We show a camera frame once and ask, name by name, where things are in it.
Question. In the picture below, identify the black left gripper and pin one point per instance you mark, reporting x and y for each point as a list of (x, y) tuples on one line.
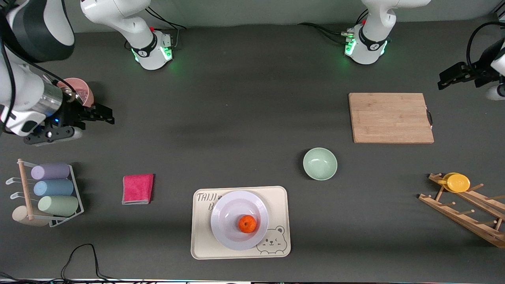
[(476, 72)]

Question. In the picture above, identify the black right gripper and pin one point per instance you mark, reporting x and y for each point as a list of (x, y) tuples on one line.
[(75, 114)]

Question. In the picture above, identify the white round plate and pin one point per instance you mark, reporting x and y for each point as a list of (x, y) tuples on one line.
[(232, 209)]

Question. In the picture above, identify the orange fruit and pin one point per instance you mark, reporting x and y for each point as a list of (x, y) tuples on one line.
[(247, 224)]

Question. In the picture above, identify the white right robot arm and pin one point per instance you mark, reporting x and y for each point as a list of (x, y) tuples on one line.
[(118, 15)]

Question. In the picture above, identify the pink bowl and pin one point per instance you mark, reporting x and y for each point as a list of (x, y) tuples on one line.
[(86, 88)]

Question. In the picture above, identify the purple cup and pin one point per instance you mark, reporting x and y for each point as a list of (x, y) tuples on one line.
[(51, 171)]

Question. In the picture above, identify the pink folded cloth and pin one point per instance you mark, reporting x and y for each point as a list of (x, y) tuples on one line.
[(138, 189)]

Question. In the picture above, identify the blue cup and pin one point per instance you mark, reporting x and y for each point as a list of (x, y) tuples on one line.
[(53, 187)]

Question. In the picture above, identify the wooden cutting board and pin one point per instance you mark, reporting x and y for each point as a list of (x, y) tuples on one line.
[(378, 122)]

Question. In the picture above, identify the green cup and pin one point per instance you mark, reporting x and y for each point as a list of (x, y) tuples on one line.
[(59, 205)]

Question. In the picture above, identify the yellow cup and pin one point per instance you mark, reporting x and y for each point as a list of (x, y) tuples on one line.
[(458, 183)]

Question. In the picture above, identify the beige cup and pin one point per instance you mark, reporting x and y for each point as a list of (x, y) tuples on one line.
[(21, 217)]

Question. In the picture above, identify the wooden peg drying rack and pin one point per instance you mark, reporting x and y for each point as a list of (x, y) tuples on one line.
[(465, 219)]

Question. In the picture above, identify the light green bowl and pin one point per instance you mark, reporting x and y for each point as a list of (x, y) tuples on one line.
[(320, 164)]

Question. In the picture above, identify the beige bear print tray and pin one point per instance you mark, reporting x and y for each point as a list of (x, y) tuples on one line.
[(203, 244)]

